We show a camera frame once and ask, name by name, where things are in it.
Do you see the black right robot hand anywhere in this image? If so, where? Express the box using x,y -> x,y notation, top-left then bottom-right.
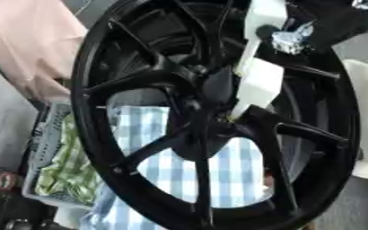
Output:
166,66 -> 247,162

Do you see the black spoked wheel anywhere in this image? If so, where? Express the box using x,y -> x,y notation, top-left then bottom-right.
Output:
69,0 -> 364,230

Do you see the green white checked cloth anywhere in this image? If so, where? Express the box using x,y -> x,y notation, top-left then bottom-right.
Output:
33,112 -> 106,208

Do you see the grey plastic basket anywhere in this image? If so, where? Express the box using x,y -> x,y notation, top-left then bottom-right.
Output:
21,101 -> 106,210

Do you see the pale pink cloth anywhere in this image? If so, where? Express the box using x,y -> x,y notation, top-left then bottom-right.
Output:
0,0 -> 90,102

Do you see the red round disc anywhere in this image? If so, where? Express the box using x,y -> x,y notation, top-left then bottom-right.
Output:
0,171 -> 22,192

